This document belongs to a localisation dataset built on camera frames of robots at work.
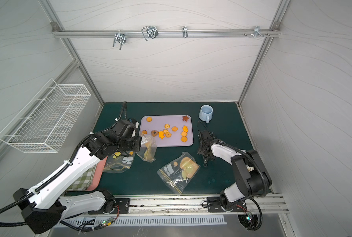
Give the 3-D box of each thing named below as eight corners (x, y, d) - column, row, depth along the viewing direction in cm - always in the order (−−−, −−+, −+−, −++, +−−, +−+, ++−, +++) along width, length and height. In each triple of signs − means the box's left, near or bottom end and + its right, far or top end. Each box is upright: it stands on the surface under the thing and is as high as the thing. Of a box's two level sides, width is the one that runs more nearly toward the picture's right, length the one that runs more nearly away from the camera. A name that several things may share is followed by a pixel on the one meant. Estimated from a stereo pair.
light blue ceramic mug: (195, 119, 111) (196, 113, 106) (202, 108, 119) (203, 102, 113) (207, 124, 108) (209, 118, 103) (213, 112, 116) (215, 106, 110)
